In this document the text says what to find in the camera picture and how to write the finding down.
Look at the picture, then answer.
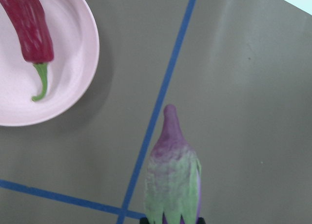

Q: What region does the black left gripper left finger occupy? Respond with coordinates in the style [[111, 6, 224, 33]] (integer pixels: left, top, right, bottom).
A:
[[140, 217, 148, 224]]

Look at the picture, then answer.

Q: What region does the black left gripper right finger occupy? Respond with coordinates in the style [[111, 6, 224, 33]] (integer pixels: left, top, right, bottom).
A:
[[197, 217, 206, 224]]

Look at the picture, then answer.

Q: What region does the red chili pepper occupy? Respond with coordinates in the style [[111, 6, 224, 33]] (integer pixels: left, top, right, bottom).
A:
[[0, 0, 54, 102]]

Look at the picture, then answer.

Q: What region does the purple eggplant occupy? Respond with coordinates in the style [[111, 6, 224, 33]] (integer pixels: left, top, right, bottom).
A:
[[144, 104, 201, 224]]

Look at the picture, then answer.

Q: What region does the pink plate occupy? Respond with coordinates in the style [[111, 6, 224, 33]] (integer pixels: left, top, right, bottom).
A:
[[0, 0, 99, 127]]

